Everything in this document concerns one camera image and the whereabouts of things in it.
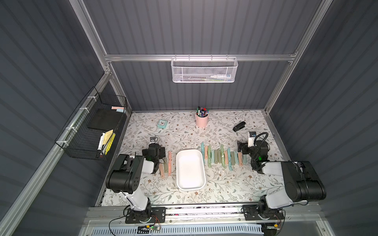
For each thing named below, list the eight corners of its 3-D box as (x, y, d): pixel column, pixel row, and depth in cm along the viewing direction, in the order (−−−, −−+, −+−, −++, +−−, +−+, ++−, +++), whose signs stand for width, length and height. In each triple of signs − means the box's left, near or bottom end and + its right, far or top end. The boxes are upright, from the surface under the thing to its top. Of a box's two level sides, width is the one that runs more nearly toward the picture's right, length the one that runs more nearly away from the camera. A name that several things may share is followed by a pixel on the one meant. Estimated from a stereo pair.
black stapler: (235, 132, 109) (237, 129, 106) (232, 129, 111) (233, 126, 108) (245, 126, 113) (247, 123, 110) (242, 123, 115) (243, 120, 112)
